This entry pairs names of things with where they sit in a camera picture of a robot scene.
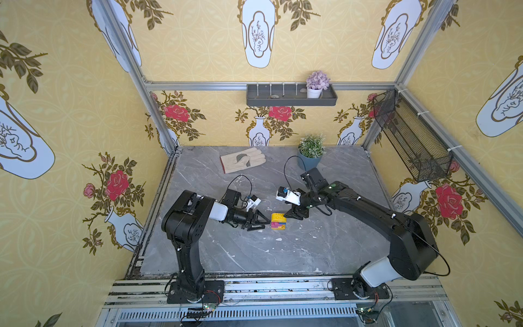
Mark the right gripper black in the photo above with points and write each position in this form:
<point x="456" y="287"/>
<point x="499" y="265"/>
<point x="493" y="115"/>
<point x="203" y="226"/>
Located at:
<point x="301" y="206"/>

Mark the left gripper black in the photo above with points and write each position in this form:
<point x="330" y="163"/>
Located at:
<point x="249" y="219"/>

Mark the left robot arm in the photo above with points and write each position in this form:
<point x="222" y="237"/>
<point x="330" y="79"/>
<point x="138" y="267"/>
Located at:
<point x="184" y="225"/>

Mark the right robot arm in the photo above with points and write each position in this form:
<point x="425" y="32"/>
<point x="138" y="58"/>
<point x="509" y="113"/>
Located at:
<point x="412" y="245"/>

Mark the green plant blue pot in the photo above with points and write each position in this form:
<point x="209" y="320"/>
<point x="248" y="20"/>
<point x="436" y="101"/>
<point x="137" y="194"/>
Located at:
<point x="310" y="151"/>

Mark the purple flower white pot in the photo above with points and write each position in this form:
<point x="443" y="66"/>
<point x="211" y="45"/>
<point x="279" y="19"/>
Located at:
<point x="316" y="83"/>

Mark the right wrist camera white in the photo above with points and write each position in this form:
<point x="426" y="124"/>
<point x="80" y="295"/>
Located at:
<point x="288" y="196"/>

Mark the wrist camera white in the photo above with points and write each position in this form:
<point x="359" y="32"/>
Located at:
<point x="288" y="196"/>
<point x="252" y="202"/>

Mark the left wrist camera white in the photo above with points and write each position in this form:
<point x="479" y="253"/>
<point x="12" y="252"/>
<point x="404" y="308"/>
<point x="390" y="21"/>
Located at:
<point x="252" y="202"/>

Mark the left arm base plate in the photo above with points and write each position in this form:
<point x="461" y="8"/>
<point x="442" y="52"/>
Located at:
<point x="208" y="291"/>

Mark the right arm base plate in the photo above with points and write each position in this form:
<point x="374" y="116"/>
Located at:
<point x="357" y="289"/>

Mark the grey wall shelf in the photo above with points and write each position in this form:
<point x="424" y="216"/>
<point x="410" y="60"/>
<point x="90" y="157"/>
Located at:
<point x="287" y="94"/>

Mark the black wire basket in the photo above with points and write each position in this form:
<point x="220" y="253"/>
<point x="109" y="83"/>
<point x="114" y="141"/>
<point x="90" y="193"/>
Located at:
<point x="419" y="148"/>

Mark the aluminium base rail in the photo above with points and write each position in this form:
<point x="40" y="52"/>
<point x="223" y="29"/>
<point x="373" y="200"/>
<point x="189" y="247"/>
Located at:
<point x="245" y="298"/>

